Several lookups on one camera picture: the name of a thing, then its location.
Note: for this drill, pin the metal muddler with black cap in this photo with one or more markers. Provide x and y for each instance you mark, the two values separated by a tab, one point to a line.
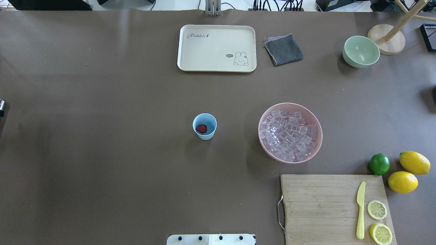
2	107

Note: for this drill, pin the cream rabbit tray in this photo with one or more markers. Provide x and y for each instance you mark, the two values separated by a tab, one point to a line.
217	48

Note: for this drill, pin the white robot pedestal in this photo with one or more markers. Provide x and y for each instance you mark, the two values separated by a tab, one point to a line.
212	239

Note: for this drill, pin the wooden cutting board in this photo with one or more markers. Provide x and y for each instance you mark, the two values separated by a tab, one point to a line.
321	209

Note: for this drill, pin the green lime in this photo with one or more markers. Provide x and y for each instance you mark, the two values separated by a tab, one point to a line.
379	164

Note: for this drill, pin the light blue cup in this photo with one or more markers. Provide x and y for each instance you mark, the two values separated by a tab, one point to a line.
209	121

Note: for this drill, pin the yellow lemon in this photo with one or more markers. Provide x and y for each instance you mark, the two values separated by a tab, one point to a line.
402	182
414	162

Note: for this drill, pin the red strawberry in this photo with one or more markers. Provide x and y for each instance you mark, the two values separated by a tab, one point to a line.
201	129

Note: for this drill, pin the lemon half slice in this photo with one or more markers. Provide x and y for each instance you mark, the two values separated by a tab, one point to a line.
381	234

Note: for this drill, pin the wooden stand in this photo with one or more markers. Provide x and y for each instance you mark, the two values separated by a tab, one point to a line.
389	39

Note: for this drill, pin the grey folded cloth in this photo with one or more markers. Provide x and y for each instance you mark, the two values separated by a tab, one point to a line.
283	49

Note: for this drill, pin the aluminium frame post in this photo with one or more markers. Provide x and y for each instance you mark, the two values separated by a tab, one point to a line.
212	7

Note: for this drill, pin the clear ice cubes pile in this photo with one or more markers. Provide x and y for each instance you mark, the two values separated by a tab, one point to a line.
289	134

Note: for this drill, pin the yellow plastic knife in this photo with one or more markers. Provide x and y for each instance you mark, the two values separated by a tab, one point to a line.
360	201

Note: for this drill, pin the green bowl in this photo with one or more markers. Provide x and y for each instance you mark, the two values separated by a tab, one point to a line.
360	52

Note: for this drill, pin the pink bowl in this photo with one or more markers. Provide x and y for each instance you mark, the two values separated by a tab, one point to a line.
289	154

